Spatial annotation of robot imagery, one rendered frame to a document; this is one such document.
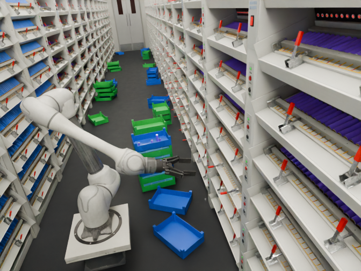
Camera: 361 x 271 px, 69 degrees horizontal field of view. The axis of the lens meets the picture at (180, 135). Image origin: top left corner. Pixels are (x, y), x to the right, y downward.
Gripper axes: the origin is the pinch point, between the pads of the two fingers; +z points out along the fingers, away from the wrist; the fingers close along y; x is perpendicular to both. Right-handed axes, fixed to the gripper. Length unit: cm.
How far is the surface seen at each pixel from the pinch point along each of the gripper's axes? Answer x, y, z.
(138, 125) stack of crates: -26, -116, -26
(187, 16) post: 77, -100, 5
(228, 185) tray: -7.7, 6.1, 22.1
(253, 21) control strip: 78, 36, 2
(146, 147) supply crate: -23, -65, -20
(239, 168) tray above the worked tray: 11.8, 18.9, 19.2
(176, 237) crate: -62, -8, 1
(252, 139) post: 37, 39, 11
